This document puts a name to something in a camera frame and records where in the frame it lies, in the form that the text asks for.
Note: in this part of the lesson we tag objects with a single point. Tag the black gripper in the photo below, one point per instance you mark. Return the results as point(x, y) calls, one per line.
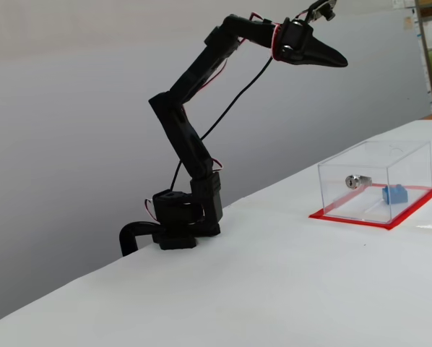
point(307, 51)

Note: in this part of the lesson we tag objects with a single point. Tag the blue lego brick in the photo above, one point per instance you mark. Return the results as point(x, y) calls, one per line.
point(396, 194)

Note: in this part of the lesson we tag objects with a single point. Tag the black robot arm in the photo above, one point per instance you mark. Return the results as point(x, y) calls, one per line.
point(187, 137)

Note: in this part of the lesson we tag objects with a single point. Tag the transparent plastic box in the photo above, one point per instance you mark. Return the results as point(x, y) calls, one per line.
point(411, 162)

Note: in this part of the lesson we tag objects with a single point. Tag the small paper note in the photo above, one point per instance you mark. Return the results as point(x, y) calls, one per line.
point(408, 22)

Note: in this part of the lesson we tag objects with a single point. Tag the silver cylinder lock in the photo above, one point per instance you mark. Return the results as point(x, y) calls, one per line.
point(355, 181)

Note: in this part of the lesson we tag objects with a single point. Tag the black table clamp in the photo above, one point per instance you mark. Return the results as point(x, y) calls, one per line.
point(127, 235)

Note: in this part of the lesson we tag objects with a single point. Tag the black wrist camera board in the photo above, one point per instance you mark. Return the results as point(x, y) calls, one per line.
point(322, 7)

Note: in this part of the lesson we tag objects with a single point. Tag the grey metal shelf post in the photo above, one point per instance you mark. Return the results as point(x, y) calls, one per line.
point(426, 54)

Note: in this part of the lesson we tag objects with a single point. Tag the red tape frame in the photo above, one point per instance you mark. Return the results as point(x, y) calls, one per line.
point(414, 209)

